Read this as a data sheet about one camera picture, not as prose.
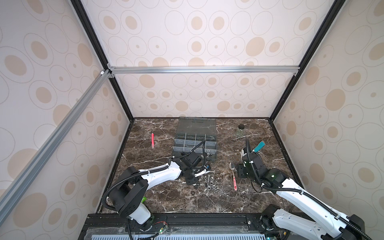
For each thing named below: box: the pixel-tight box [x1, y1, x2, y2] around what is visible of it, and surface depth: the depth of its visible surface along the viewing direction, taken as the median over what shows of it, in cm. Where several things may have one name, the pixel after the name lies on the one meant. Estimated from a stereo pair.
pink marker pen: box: [151, 133, 155, 149], surface depth 108 cm
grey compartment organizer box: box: [171, 117, 217, 162], surface depth 110 cm
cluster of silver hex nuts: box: [204, 174, 217, 191], surface depth 88 cm
